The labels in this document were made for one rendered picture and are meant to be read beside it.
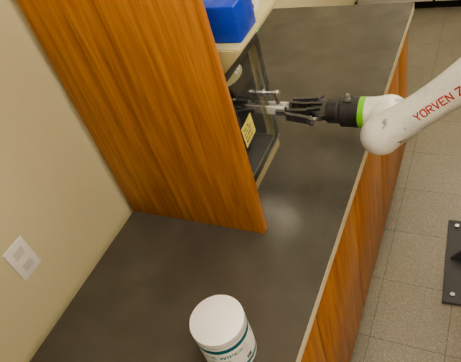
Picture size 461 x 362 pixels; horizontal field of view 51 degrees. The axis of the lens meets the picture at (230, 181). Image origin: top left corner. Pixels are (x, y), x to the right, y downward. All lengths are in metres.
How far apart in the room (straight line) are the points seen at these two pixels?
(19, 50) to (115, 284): 0.70
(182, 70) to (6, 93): 0.46
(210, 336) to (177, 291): 0.31
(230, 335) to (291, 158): 0.75
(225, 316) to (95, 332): 0.45
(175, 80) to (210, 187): 0.36
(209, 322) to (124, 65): 0.64
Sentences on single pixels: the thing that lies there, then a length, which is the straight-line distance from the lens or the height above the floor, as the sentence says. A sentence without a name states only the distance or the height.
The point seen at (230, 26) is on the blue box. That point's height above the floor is 1.55.
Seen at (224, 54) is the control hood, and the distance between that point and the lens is 1.17.
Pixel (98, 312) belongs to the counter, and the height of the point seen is 0.94.
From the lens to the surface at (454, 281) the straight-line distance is 2.46.
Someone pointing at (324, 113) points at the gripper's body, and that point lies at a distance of 1.49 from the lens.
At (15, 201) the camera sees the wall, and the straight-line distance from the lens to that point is 1.38.
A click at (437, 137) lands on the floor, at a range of 3.16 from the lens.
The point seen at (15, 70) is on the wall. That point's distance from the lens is 1.36.
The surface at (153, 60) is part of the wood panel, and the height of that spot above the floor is 1.53.
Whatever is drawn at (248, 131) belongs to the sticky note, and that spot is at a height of 1.17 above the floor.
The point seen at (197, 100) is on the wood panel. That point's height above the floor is 1.42.
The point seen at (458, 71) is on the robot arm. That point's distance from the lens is 1.23.
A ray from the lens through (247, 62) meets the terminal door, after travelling 1.43.
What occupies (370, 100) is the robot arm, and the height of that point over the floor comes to 1.19.
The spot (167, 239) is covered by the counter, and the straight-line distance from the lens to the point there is 1.55.
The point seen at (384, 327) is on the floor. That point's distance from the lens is 2.33.
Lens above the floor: 2.04
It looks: 42 degrees down
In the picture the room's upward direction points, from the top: 19 degrees counter-clockwise
